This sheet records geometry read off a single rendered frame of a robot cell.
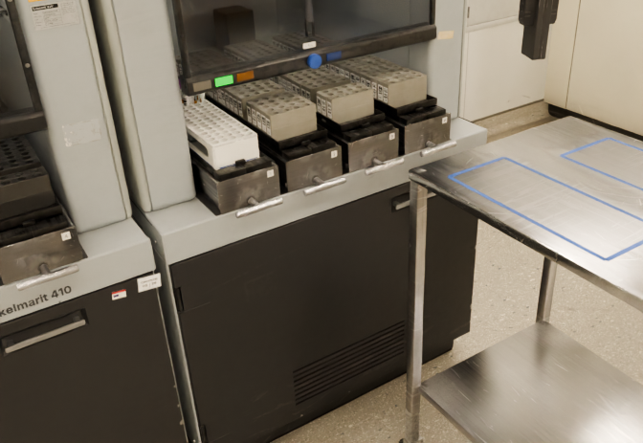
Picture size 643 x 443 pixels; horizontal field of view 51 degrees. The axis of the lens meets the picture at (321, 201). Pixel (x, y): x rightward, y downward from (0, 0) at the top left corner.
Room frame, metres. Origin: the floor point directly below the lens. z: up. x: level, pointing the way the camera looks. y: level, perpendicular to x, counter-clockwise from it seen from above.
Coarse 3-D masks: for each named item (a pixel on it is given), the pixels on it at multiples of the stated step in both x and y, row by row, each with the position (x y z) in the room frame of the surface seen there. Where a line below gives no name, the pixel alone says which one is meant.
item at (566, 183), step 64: (576, 128) 1.29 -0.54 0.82; (448, 192) 1.04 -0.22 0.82; (512, 192) 1.02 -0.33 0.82; (576, 192) 1.01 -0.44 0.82; (640, 192) 1.00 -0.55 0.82; (576, 256) 0.81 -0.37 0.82; (640, 256) 0.81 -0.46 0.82; (448, 384) 1.12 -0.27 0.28; (512, 384) 1.11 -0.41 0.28; (576, 384) 1.10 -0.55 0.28; (640, 384) 1.09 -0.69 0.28
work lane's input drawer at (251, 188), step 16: (192, 160) 1.26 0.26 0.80; (240, 160) 1.21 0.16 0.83; (256, 160) 1.22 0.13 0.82; (208, 176) 1.18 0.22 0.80; (224, 176) 1.16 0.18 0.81; (240, 176) 1.17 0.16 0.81; (256, 176) 1.19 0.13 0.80; (272, 176) 1.21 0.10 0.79; (208, 192) 1.19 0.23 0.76; (224, 192) 1.15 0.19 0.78; (240, 192) 1.17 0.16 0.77; (256, 192) 1.19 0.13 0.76; (272, 192) 1.20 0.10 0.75; (224, 208) 1.15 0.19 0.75; (240, 208) 1.17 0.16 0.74; (256, 208) 1.14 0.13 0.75
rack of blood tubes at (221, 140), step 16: (192, 112) 1.39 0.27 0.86; (208, 112) 1.39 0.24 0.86; (224, 112) 1.37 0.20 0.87; (192, 128) 1.29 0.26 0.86; (208, 128) 1.29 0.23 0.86; (224, 128) 1.28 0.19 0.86; (240, 128) 1.29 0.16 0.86; (192, 144) 1.29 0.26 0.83; (208, 144) 1.21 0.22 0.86; (224, 144) 1.20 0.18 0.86; (240, 144) 1.22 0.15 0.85; (256, 144) 1.23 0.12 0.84; (208, 160) 1.22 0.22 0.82; (224, 160) 1.20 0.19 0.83
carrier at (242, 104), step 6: (264, 90) 1.46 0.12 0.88; (270, 90) 1.46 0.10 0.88; (276, 90) 1.46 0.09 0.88; (282, 90) 1.46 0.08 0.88; (240, 96) 1.43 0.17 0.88; (246, 96) 1.44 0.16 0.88; (252, 96) 1.42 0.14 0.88; (258, 96) 1.43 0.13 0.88; (264, 96) 1.44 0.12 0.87; (240, 102) 1.41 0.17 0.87; (246, 102) 1.42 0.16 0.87; (240, 108) 1.42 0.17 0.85; (246, 108) 1.41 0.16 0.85; (240, 114) 1.42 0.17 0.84; (246, 114) 1.41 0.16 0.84; (246, 120) 1.41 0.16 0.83
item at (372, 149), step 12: (336, 132) 1.36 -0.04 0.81; (348, 132) 1.34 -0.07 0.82; (360, 132) 1.33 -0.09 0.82; (372, 132) 1.34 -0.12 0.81; (384, 132) 1.35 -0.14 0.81; (396, 132) 1.37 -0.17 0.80; (348, 144) 1.30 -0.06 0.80; (360, 144) 1.32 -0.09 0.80; (372, 144) 1.33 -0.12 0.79; (384, 144) 1.35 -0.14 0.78; (396, 144) 1.37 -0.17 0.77; (348, 156) 1.30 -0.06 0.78; (360, 156) 1.32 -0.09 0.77; (372, 156) 1.33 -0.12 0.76; (384, 156) 1.35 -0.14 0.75; (396, 156) 1.37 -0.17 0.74; (348, 168) 1.30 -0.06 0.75; (360, 168) 1.32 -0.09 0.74; (372, 168) 1.28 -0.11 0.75; (384, 168) 1.29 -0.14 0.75
